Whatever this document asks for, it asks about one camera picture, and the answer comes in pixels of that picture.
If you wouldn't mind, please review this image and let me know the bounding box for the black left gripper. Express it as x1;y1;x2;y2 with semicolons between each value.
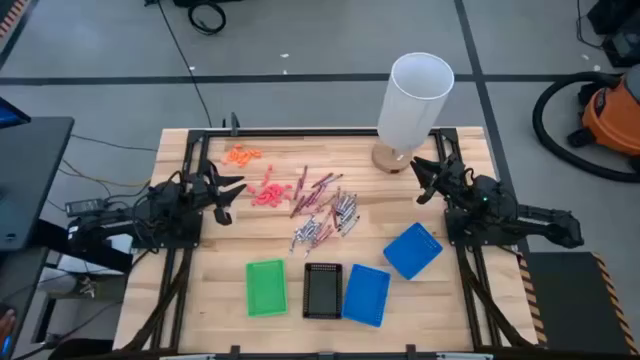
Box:
188;158;248;226

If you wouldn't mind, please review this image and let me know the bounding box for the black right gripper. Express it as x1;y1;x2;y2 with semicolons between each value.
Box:
410;153;474;205

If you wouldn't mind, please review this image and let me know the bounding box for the green plastic basket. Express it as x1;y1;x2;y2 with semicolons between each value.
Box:
245;258;290;319

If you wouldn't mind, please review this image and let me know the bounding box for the black plastic basket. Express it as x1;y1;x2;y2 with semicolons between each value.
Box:
302;262;344;320

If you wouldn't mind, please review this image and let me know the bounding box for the black table clamp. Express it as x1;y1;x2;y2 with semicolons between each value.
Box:
222;112;242;137

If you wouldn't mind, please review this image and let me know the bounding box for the blue plastic basket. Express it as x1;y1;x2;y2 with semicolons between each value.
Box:
382;221;444;281
341;263;392;329

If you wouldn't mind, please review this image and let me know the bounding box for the white cylinder lamp wooden base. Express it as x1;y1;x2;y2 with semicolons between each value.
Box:
370;51;456;175

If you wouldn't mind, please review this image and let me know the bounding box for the orange shop vacuum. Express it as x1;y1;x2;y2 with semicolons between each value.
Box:
531;71;640;184
567;63;640;171

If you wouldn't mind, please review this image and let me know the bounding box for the black power brick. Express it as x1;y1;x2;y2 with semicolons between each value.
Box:
64;198;106;218

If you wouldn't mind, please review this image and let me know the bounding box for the black desk leg bar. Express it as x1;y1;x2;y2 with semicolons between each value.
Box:
32;219;134;275

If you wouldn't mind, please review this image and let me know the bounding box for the white flat box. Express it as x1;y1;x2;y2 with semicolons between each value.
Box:
49;233;135;276

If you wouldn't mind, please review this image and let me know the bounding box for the metal key bunch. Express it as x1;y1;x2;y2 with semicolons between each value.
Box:
74;274;99;300

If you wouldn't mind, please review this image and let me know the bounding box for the black hazard-edged floor mat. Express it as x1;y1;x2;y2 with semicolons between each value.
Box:
517;251;640;357
0;0;27;40

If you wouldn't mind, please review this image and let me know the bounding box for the laptop screen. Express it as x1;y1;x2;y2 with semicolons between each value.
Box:
0;97;32;130

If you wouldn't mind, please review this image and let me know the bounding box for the black equipment case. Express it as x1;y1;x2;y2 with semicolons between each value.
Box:
584;0;640;69

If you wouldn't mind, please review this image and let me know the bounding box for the person's hand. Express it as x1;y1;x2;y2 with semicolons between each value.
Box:
0;305;17;346

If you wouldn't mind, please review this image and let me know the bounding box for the black metal table frame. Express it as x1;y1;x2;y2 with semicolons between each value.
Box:
119;125;539;360

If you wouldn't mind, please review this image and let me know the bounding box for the coiled black cable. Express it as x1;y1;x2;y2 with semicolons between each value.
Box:
187;2;227;36

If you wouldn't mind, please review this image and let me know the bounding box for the long black floor cable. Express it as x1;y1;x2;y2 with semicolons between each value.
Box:
156;0;214;129

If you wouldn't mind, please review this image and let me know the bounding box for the black plug floor cable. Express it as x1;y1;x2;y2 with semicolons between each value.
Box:
9;299;124;360

